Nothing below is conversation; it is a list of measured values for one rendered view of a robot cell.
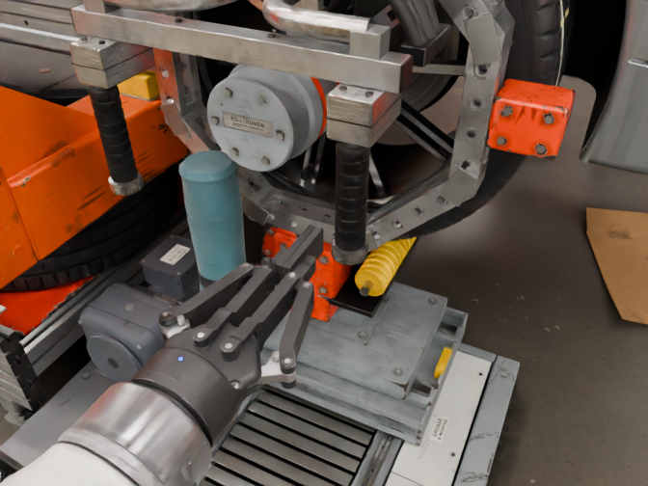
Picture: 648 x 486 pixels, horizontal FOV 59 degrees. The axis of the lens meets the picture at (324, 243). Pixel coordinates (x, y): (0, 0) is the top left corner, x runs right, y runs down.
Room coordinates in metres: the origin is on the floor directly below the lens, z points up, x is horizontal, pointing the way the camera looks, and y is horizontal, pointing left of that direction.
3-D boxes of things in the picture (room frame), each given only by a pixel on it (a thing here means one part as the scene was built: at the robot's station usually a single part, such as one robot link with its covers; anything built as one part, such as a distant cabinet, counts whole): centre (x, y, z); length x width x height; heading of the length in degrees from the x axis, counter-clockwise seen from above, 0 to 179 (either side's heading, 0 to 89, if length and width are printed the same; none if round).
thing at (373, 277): (0.86, -0.13, 0.51); 0.29 x 0.06 x 0.06; 154
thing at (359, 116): (0.56, -0.04, 0.93); 0.09 x 0.05 x 0.05; 154
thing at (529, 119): (0.69, -0.27, 0.85); 0.09 x 0.08 x 0.07; 64
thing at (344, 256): (0.53, -0.03, 0.83); 0.04 x 0.04 x 0.16
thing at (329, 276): (0.85, 0.00, 0.48); 0.16 x 0.12 x 0.17; 154
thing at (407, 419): (0.97, -0.06, 0.13); 0.50 x 0.36 x 0.10; 64
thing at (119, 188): (0.68, 0.28, 0.83); 0.04 x 0.04 x 0.16
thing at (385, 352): (0.97, -0.06, 0.32); 0.40 x 0.30 x 0.28; 64
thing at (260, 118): (0.76, 0.05, 0.85); 0.21 x 0.14 x 0.14; 154
